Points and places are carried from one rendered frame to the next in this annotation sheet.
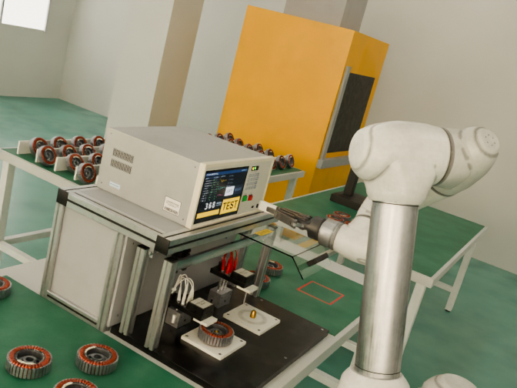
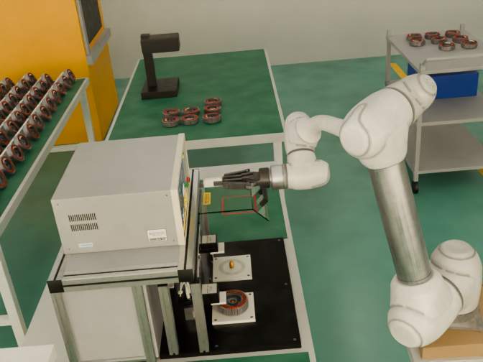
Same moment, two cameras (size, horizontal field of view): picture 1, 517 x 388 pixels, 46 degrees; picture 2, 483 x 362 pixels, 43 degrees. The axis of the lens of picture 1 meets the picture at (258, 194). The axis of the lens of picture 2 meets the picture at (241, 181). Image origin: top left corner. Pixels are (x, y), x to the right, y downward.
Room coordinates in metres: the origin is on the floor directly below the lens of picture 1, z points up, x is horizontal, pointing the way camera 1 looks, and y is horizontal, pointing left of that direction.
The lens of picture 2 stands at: (0.13, 0.70, 2.19)
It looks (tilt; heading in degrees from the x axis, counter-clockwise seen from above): 28 degrees down; 334
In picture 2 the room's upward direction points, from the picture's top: 5 degrees counter-clockwise
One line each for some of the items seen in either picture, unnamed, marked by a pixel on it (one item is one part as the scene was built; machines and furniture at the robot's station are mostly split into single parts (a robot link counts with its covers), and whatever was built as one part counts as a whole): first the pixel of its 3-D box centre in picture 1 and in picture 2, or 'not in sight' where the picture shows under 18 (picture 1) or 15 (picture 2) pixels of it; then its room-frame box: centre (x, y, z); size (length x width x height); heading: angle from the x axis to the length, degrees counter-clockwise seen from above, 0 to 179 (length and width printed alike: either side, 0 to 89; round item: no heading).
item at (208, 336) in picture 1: (215, 332); (232, 302); (1.71, 0.02, 0.80); 0.11 x 0.11 x 0.04
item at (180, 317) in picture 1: (179, 314); (192, 307); (1.78, 0.15, 0.80); 0.08 x 0.05 x 0.06; 154
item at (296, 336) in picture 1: (228, 331); (228, 291); (1.83, -0.02, 0.76); 0.64 x 0.47 x 0.02; 154
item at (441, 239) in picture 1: (371, 267); (204, 136); (4.04, -0.90, 0.38); 1.85 x 1.10 x 0.75; 154
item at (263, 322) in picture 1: (251, 318); (231, 268); (1.93, -0.09, 0.78); 0.15 x 0.15 x 0.01; 64
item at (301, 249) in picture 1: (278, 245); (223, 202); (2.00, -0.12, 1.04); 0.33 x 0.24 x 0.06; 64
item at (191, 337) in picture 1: (214, 339); (233, 307); (1.72, 0.02, 0.78); 0.15 x 0.15 x 0.01; 64
